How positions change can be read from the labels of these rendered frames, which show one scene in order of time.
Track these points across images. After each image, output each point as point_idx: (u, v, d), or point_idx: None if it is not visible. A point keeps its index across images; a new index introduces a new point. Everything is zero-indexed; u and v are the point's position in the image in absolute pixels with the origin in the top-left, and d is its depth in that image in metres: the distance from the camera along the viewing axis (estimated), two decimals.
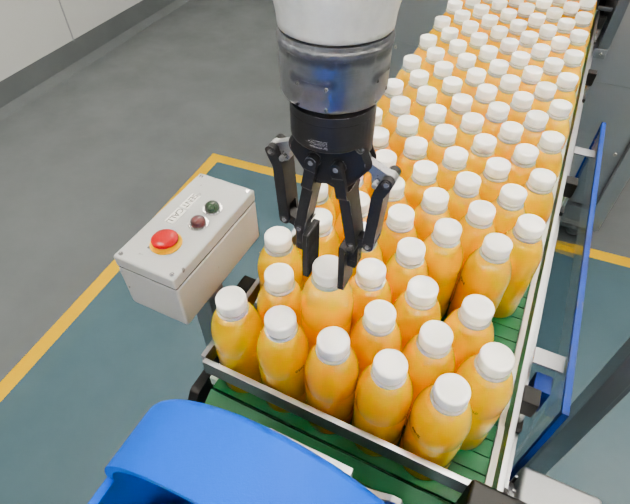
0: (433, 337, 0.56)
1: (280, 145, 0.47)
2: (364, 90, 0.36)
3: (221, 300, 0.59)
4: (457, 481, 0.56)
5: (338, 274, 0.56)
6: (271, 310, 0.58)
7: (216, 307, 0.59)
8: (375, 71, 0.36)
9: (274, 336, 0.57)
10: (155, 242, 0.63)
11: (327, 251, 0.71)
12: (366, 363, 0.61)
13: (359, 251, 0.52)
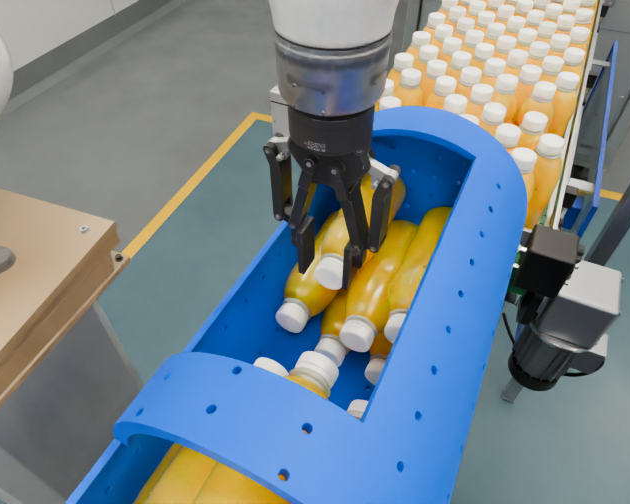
0: (507, 131, 0.80)
1: (278, 145, 0.46)
2: (361, 92, 0.36)
3: None
4: (523, 231, 0.80)
5: (340, 287, 0.57)
6: None
7: None
8: (372, 73, 0.35)
9: None
10: None
11: (416, 101, 0.96)
12: None
13: (364, 252, 0.52)
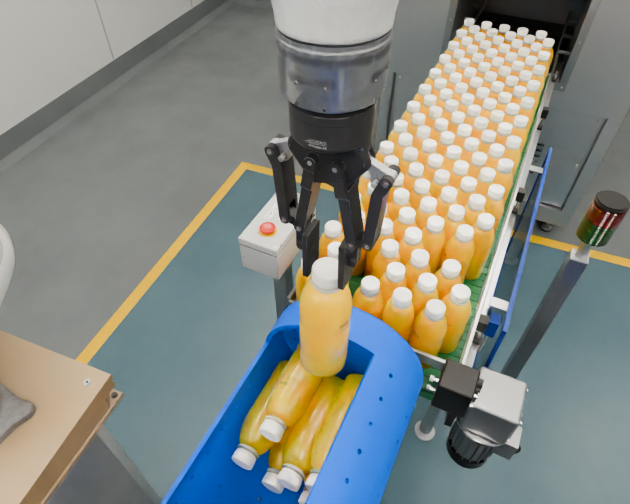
0: (426, 281, 1.00)
1: (279, 145, 0.47)
2: (362, 89, 0.36)
3: None
4: (439, 361, 1.00)
5: (278, 441, 0.77)
6: (318, 261, 0.58)
7: (302, 266, 1.04)
8: (373, 70, 0.36)
9: (322, 286, 0.57)
10: (263, 229, 1.08)
11: None
12: (387, 299, 1.05)
13: (359, 251, 0.52)
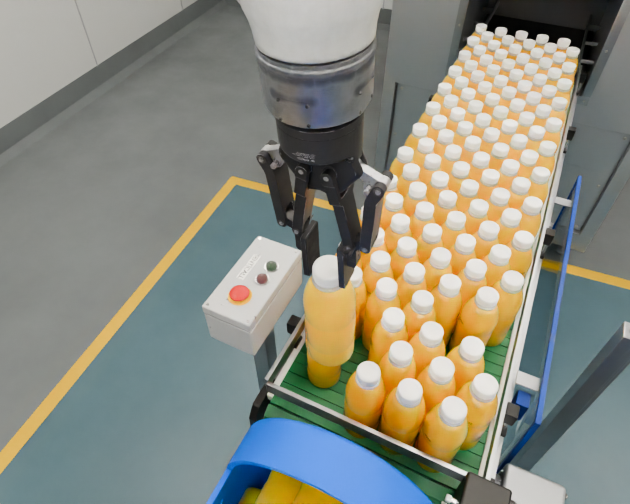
0: (440, 369, 0.78)
1: (271, 153, 0.46)
2: (346, 104, 0.35)
3: (319, 270, 0.56)
4: (457, 473, 0.78)
5: None
6: None
7: (314, 277, 0.57)
8: (356, 84, 0.35)
9: None
10: (233, 296, 0.85)
11: (358, 298, 0.93)
12: (390, 386, 0.83)
13: (358, 252, 0.52)
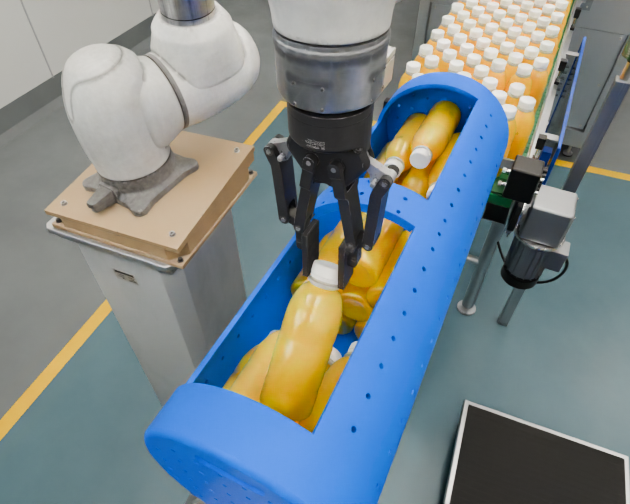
0: (498, 94, 1.21)
1: (278, 145, 0.47)
2: (360, 89, 0.36)
3: (321, 263, 0.56)
4: (509, 160, 1.21)
5: (398, 176, 0.98)
6: (412, 157, 0.93)
7: (315, 268, 0.56)
8: (371, 70, 0.36)
9: (420, 165, 0.95)
10: None
11: None
12: None
13: (359, 251, 0.52)
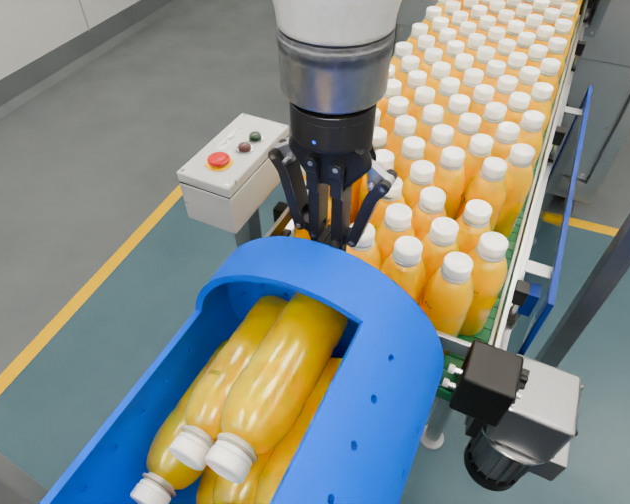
0: (442, 228, 0.69)
1: (382, 172, 0.44)
2: None
3: None
4: (461, 344, 0.69)
5: (200, 470, 0.46)
6: (207, 462, 0.41)
7: None
8: None
9: None
10: (211, 161, 0.77)
11: None
12: (386, 257, 0.74)
13: None
